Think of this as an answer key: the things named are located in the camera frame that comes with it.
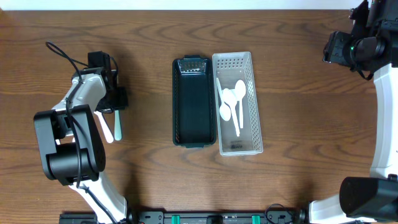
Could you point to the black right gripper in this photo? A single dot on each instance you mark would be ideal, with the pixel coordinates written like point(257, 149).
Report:
point(331, 48)

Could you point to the dark green plastic tray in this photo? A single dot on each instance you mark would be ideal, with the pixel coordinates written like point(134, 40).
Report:
point(194, 122)

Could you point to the clear perforated plastic basket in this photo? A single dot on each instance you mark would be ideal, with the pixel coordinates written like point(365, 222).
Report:
point(229, 68)

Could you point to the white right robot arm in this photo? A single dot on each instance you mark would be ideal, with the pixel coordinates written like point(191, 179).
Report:
point(374, 198)

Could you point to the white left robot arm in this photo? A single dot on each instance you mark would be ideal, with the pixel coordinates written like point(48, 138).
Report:
point(71, 149)

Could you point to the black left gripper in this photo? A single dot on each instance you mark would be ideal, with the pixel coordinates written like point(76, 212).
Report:
point(116, 100)

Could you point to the mint green plastic utensil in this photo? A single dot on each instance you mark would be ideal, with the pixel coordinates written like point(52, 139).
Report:
point(118, 135)

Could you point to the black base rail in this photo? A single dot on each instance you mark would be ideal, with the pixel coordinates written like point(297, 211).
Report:
point(274, 215)

